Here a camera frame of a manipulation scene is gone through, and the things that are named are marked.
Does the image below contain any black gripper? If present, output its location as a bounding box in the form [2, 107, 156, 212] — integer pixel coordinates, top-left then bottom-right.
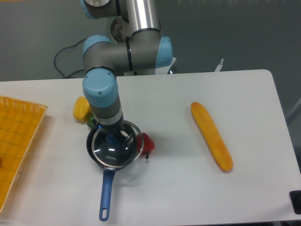
[92, 115, 133, 144]

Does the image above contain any glass pot lid blue knob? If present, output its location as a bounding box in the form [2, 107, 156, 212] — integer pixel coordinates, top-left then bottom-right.
[87, 121, 144, 169]

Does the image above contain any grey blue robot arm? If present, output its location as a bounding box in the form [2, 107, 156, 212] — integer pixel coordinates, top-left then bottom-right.
[81, 0, 173, 133]

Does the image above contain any green bell pepper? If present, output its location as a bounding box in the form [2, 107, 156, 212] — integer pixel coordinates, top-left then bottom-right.
[87, 115, 95, 129]

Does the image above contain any red bell pepper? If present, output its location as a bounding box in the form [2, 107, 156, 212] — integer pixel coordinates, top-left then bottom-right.
[136, 133, 155, 159]

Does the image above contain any yellow bell pepper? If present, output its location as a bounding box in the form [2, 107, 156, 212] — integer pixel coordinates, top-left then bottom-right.
[73, 97, 92, 123]

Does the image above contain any orange plastic basket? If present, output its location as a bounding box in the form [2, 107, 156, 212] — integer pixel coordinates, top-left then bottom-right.
[0, 96, 48, 212]

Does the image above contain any long yellow bread loaf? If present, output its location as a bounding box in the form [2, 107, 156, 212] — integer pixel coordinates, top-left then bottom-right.
[190, 102, 233, 172]

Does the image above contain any black object table corner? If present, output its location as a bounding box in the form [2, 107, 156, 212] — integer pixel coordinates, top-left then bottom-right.
[289, 190, 301, 215]

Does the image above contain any blue saucepan with handle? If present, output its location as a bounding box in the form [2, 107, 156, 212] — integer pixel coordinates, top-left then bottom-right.
[86, 128, 142, 222]

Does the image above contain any black cable on floor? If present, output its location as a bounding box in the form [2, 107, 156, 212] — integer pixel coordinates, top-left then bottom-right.
[54, 39, 88, 79]

